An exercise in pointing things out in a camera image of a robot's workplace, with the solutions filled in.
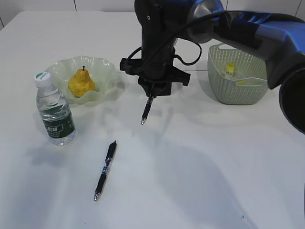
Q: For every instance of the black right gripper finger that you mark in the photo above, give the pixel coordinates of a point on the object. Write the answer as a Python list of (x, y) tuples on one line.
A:
[(151, 91)]

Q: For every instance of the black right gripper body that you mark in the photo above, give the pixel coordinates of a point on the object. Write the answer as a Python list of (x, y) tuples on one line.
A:
[(158, 74)]

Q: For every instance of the black gel pen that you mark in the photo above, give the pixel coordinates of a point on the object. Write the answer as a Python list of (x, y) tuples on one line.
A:
[(105, 169), (146, 110)]

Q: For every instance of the yellow pear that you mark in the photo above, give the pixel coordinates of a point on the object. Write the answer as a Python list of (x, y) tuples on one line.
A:
[(80, 83)]

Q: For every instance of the clear water bottle green label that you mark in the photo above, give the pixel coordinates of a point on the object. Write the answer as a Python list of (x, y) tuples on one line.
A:
[(54, 110)]

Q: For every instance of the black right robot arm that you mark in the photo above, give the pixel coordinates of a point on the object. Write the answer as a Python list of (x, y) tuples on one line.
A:
[(278, 39)]

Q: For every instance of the black square pen holder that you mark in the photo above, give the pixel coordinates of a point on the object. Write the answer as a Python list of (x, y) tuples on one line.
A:
[(161, 89)]

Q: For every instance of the green wavy glass plate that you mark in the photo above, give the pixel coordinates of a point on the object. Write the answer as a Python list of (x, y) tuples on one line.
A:
[(101, 71)]

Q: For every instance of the green woven plastic basket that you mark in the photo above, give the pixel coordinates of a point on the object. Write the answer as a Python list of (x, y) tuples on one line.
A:
[(250, 71)]

